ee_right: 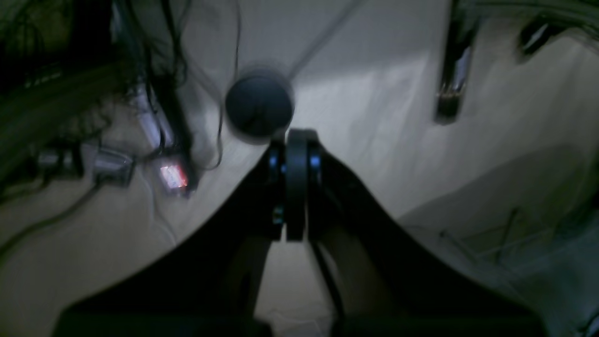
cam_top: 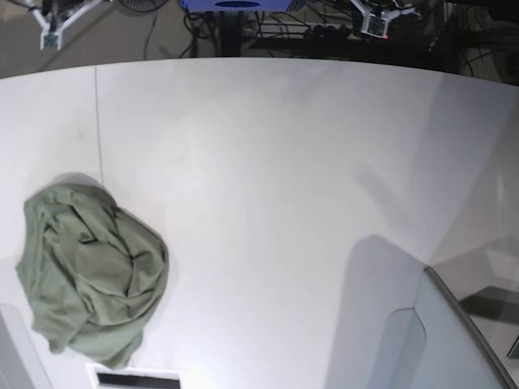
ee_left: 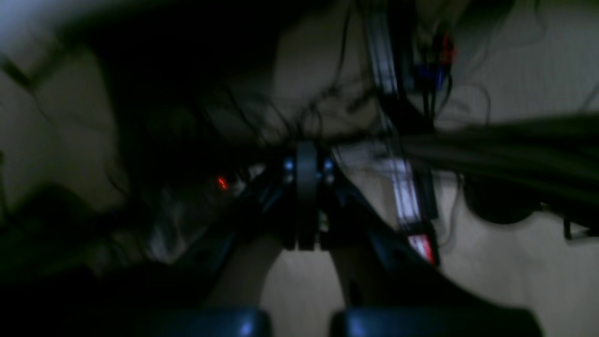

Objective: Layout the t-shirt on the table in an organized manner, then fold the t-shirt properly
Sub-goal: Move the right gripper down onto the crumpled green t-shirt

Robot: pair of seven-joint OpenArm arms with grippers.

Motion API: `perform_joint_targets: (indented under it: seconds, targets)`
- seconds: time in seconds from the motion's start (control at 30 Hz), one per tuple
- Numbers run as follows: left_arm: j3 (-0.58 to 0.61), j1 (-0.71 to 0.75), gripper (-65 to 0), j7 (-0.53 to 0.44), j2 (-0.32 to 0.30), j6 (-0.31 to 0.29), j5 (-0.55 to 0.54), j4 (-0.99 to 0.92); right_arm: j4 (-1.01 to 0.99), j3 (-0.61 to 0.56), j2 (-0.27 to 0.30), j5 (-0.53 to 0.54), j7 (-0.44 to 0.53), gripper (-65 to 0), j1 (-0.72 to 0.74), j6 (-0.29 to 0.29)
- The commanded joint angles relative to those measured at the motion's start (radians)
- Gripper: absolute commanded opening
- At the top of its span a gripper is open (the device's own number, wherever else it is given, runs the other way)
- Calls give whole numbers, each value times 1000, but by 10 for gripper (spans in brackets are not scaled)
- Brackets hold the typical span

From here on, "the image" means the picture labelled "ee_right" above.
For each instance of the grey power adapter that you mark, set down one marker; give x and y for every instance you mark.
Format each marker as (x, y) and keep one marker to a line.
(110, 166)

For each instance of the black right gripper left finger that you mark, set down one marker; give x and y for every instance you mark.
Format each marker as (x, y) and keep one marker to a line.
(207, 286)

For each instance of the round black floor object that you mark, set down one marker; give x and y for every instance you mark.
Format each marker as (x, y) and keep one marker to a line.
(258, 104)

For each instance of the white power strip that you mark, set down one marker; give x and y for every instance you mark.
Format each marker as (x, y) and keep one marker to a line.
(163, 123)

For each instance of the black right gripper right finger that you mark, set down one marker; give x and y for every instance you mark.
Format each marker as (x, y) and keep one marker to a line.
(431, 299)

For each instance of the chrome table leg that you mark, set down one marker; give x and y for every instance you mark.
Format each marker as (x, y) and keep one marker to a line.
(457, 57)

